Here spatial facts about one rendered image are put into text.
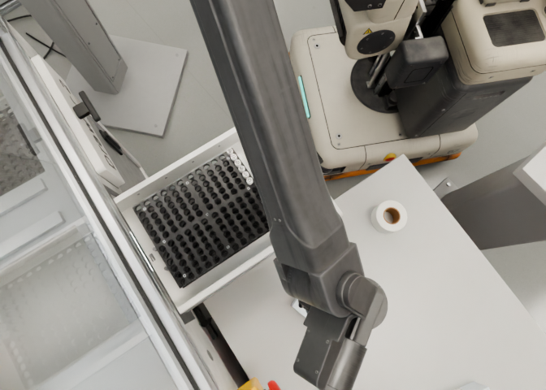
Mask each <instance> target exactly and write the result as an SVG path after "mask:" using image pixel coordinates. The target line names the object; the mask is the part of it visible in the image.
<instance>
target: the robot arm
mask: <svg viewBox="0 0 546 390"><path fill-rule="evenodd" d="M189 1H190V3H191V6H192V9H193V12H194V15H195V17H196V20H197V23H198V26H199V28H200V31H201V34H202V37H203V40H204V42H205V44H206V48H207V51H208V53H209V56H210V60H211V62H212V64H213V67H214V71H215V73H216V76H217V78H218V81H219V84H220V87H221V89H222V92H223V95H224V98H225V101H226V103H227V107H228V109H229V112H230V114H231V117H232V121H233V123H234V125H235V128H236V132H237V134H238V137H239V139H240V143H241V145H242V148H243V150H244V153H245V157H246V159H247V162H248V164H249V168H250V170H251V173H252V176H253V179H254V182H255V184H256V186H257V189H258V193H259V196H260V198H261V200H262V205H263V208H264V210H265V214H266V219H267V222H268V226H269V230H270V234H269V237H270V241H271V245H272V248H273V250H274V252H275V256H276V258H275V259H274V260H273V262H274V264H275V268H276V270H277V273H278V275H279V279H280V281H281V284H282V286H283V288H284V291H285V292H286V293H287V294H288V295H289V296H291V297H294V298H296V299H298V302H299V303H300V304H301V306H302V308H304V309H305V310H307V311H308V314H307V315H306V318H305V321H304V323H303V325H305V326H306V327H307V329H306V331H305V335H304V338H303V340H302V342H301V346H300V348H299V351H298V353H297V357H296V359H295V362H294V364H293V371H294V373H296V374H297V375H299V376H300V377H302V378H303V379H304V380H306V381H307V382H309V383H310V384H312V385H314V386H315V387H316V388H318V389H319V390H352V389H353V386H354V383H355V381H356V378H357V377H358V372H359V371H360V368H361V365H362V362H363V359H364V357H365V355H366V351H367V348H365V347H366V345H367V342H368V340H369V338H370V335H371V332H372V329H374V328H376V327H378V326H379V325H380V324H381V323H382V322H383V321H384V319H385V317H386V315H387V312H388V299H387V297H386V294H385V292H384V290H383V289H382V287H381V286H380V285H379V284H378V283H376V282H375V281H374V280H372V279H370V278H366V277H365V274H364V270H363V267H362V261H361V259H360V255H359V252H358V247H357V243H353V242H350V241H349V239H348V236H347V232H346V230H345V225H344V222H343V220H342V218H341V217H340V215H339V213H338V212H337V211H336V208H335V206H334V204H333V202H332V199H331V196H330V193H329V192H328V189H327V185H326V182H325V179H324V177H323V172H322V168H321V166H320V162H319V157H318V155H317V151H316V149H315V145H314V140H313V137H312V134H311V131H310V126H309V123H308V120H307V117H306V112H305V109H304V106H303V103H302V100H301V95H300V92H299V88H298V86H297V81H296V77H295V75H294V71H293V66H292V64H291V60H290V58H289V54H288V49H287V46H286V43H285V40H284V35H283V32H282V29H281V26H280V21H279V18H278V15H277V12H276V9H275V4H274V1H273V0H189Z"/></svg>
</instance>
